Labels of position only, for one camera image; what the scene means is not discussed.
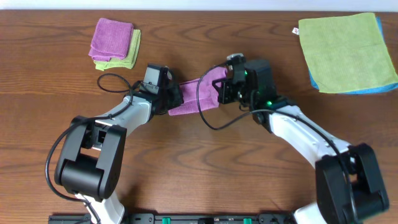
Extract folded green cloth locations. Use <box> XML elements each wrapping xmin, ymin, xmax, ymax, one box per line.
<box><xmin>94</xmin><ymin>29</ymin><xmax>141</xmax><ymax>71</ymax></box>

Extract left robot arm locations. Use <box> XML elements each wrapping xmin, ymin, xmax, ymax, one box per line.
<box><xmin>54</xmin><ymin>64</ymin><xmax>183</xmax><ymax>223</ymax></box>

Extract flat green cloth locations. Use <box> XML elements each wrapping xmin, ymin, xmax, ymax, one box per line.
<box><xmin>293</xmin><ymin>12</ymin><xmax>397</xmax><ymax>94</ymax></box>

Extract right black cable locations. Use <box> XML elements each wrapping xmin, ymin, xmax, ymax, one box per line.
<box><xmin>196</xmin><ymin>62</ymin><xmax>357</xmax><ymax>224</ymax></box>

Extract folded purple cloth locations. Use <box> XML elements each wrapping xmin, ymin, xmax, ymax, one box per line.
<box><xmin>88</xmin><ymin>18</ymin><xmax>134</xmax><ymax>62</ymax></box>

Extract purple microfiber cloth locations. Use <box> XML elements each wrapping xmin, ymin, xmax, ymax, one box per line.
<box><xmin>168</xmin><ymin>67</ymin><xmax>227</xmax><ymax>116</ymax></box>

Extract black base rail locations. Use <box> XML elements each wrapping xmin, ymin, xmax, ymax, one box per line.
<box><xmin>47</xmin><ymin>213</ymin><xmax>296</xmax><ymax>224</ymax></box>

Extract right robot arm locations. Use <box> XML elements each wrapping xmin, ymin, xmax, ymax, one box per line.
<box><xmin>212</xmin><ymin>55</ymin><xmax>389</xmax><ymax>223</ymax></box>

